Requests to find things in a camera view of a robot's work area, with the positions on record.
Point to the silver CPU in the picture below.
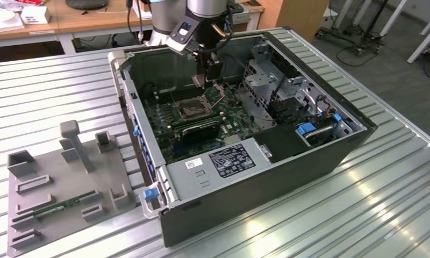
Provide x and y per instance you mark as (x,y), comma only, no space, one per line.
(198,81)

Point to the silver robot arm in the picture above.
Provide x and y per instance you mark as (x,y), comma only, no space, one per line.
(204,6)

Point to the CPU socket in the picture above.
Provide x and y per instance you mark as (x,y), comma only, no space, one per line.
(194,111)

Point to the blue slot clip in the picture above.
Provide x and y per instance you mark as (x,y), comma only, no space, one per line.
(136,131)

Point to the brass tube fitting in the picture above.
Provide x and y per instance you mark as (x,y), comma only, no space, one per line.
(218,29)

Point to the white labelled box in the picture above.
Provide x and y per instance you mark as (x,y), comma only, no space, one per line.
(246,14)

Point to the green motherboard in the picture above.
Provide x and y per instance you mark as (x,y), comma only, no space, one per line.
(234,107)

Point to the wooden cabinet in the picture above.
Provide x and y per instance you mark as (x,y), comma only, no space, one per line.
(302,18)

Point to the black graphics card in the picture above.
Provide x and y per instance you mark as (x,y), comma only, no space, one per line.
(200,133)

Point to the wooden desk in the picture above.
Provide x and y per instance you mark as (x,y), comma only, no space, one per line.
(94,18)

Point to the silver chipset heat sink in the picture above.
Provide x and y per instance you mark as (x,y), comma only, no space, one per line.
(234,139)

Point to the dark round object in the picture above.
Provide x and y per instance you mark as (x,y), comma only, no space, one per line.
(86,4)

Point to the blue disk carrier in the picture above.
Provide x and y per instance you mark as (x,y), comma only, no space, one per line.
(304,129)

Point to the black plastic shroud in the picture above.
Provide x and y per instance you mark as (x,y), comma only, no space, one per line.
(280,142)

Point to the blue drive latch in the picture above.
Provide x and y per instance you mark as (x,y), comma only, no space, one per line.
(337,117)

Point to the black wheeled stand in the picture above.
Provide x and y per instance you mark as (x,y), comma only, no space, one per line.
(373,21)

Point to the white box red print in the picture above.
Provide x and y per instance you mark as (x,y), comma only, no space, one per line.
(36,13)

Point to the silver power supply unit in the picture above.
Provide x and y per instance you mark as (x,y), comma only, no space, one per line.
(187,177)

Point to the red packets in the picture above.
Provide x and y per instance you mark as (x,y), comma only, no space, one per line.
(32,2)

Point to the white box round plate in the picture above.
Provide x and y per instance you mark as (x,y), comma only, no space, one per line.
(6,25)

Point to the black PC case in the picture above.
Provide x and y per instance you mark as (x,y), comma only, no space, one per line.
(236,201)

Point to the grey parts rack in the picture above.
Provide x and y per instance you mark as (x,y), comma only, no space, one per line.
(75,182)

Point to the green RAM stick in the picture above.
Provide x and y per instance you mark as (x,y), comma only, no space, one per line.
(52,209)

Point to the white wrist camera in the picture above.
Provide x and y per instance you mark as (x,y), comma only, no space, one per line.
(182,35)

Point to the white table frame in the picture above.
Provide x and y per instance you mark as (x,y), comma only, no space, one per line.
(424,44)

